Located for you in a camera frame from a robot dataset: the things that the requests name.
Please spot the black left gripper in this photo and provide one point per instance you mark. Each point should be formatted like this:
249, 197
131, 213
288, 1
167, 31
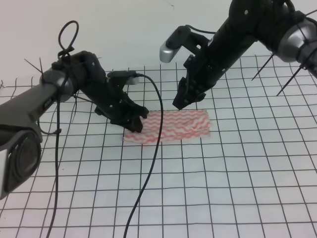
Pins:
113, 103

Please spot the pink wavy striped towel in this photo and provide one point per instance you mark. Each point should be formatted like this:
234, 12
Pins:
174, 126

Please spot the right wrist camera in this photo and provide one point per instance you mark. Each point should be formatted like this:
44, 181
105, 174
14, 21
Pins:
184, 36

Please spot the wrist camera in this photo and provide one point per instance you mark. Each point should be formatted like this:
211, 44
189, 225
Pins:
184, 36
122, 78

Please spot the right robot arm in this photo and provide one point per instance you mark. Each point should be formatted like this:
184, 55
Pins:
287, 33

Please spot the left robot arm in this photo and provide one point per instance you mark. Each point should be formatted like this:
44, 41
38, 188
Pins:
21, 138

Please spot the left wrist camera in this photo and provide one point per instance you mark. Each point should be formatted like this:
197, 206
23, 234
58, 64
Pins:
122, 78

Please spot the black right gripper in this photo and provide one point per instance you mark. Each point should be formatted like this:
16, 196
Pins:
214, 59

